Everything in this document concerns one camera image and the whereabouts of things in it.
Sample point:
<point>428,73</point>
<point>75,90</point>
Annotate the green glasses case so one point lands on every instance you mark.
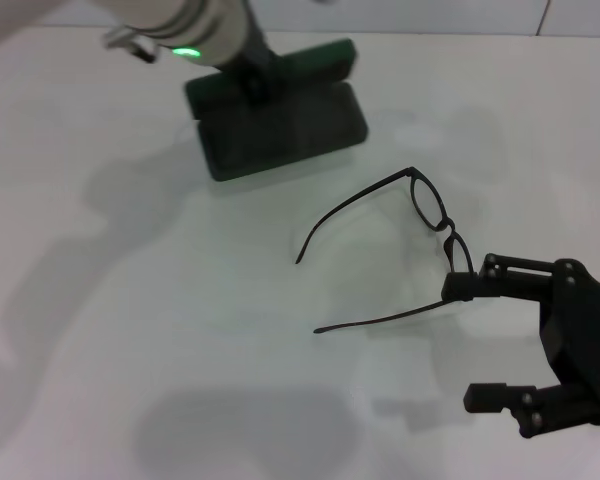
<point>280,132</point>

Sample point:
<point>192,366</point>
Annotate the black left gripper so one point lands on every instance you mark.
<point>257,50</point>

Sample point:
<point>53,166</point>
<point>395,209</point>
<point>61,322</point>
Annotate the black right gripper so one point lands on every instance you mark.
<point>585,330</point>

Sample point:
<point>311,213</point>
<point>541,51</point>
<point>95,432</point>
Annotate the black glasses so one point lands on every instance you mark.
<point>360,193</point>

